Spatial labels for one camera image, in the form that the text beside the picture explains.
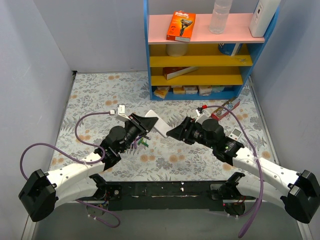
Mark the yellow sponge pack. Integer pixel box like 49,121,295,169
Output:
154,89,169,100

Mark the red white toothpaste box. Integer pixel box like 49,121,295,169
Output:
211,97,241,121

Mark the orange razor box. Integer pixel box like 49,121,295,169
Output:
166,11,196,43

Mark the blue white can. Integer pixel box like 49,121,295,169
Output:
218,43,243,56

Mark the clear plastic bottle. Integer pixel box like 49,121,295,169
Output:
209,0,233,34

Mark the small white remote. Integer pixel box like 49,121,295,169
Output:
229,127,243,141

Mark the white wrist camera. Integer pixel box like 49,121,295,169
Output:
109,104,130,122
195,105,212,124

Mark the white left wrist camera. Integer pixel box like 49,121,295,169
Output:
109,104,130,122

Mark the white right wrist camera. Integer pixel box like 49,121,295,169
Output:
195,105,212,124

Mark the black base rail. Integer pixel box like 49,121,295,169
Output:
84,179,256,213

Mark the blue shelf unit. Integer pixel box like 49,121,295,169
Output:
143,0,279,101

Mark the floral table mat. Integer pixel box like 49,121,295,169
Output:
47,71,278,182

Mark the white remote with display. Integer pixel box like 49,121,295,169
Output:
145,109,172,138

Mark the red white carton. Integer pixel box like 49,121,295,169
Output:
162,66,199,80

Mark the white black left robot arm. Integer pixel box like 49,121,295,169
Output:
18,113,159,222

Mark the white cup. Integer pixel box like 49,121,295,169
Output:
165,44,188,57

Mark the orange white sponge pack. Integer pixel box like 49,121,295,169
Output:
172,86,186,95

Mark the white rectangular device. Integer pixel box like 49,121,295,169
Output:
249,0,281,38

